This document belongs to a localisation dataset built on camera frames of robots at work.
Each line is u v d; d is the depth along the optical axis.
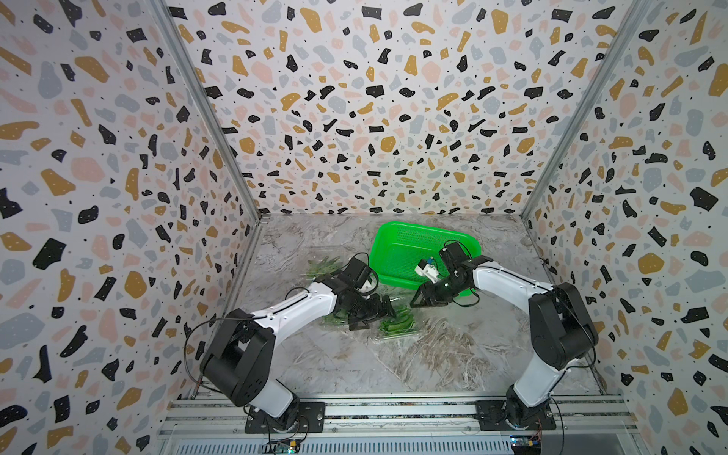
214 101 0.87
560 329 0.48
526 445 0.71
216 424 0.73
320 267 1.05
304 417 0.73
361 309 0.73
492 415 0.74
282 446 0.70
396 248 1.11
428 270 0.86
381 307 0.76
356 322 0.78
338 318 0.69
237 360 0.43
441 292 0.80
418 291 0.82
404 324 0.88
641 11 0.70
